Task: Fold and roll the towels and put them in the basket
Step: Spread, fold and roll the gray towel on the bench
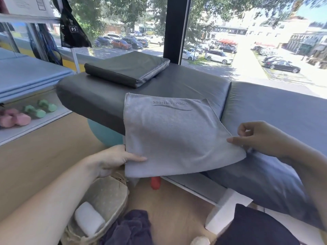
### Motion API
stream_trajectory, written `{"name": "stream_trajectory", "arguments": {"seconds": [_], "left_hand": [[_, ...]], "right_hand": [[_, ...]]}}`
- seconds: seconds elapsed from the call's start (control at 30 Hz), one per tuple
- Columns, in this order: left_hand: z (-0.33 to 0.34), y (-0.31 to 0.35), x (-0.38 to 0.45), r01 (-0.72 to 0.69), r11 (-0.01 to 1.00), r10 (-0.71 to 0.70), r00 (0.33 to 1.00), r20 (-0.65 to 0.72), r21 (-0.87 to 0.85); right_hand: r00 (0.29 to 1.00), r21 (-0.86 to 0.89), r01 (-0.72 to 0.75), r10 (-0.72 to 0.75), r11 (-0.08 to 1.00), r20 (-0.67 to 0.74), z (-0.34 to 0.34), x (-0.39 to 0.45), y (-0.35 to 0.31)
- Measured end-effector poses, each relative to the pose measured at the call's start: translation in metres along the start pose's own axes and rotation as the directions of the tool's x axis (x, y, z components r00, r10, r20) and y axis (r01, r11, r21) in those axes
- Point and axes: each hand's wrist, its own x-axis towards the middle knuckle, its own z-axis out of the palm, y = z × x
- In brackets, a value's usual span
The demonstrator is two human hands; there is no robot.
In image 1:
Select person's white shoe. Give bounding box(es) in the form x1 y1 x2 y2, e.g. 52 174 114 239
190 236 211 245

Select person's left hand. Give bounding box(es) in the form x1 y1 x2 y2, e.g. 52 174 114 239
87 144 148 179

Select person's left forearm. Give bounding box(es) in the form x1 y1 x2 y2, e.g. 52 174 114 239
0 155 103 245

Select black hanging bag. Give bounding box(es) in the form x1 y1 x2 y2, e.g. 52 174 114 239
53 0 92 49

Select white pole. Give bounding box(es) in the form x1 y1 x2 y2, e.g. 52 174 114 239
71 47 81 74

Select orange parked car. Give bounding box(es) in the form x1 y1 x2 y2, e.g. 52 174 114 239
111 39 132 50

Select stack of blue mats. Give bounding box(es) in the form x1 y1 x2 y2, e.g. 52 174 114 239
0 47 75 104

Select black window post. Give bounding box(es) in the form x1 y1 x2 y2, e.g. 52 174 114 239
163 0 192 65

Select woven basket with liner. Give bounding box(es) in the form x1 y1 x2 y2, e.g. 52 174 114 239
59 173 130 245

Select black parked sedan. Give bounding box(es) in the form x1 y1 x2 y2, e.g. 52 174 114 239
263 60 301 74

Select gray padded bench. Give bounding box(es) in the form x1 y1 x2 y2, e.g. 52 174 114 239
55 62 327 232

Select gray flat cushion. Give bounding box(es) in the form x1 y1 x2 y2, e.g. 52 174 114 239
84 51 171 89

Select teal exercise ball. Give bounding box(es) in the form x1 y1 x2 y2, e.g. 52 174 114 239
87 118 126 148

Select pink dumbbell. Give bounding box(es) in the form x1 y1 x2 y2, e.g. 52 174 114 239
0 114 16 128
4 108 32 126

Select white cardboard box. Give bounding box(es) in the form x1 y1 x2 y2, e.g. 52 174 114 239
5 0 56 18

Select red foam roller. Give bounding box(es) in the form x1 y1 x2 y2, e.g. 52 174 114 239
150 176 161 191

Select person's right hand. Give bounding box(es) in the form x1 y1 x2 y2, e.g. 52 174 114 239
227 121 291 161

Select person's right forearm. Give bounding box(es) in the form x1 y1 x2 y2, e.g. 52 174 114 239
278 140 327 228

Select dark purple towel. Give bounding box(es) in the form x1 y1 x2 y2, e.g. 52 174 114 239
99 209 154 245

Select white low shelf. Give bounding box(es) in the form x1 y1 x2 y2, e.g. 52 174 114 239
0 87 73 147

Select white bench frame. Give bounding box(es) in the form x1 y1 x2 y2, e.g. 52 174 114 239
161 175 254 235

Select row of parked cars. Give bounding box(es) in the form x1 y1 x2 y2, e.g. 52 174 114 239
93 30 164 50

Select white rolled towel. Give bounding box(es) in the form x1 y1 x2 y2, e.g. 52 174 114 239
74 201 106 238

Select gray printed towel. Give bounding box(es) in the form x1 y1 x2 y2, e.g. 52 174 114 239
123 93 247 178

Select person's dark trousers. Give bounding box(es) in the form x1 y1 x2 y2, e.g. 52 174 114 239
215 203 301 245

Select white parked suv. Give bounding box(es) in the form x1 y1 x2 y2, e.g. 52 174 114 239
204 49 234 65

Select green dumbbell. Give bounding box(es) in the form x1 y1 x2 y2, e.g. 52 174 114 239
37 99 58 113
23 105 46 119

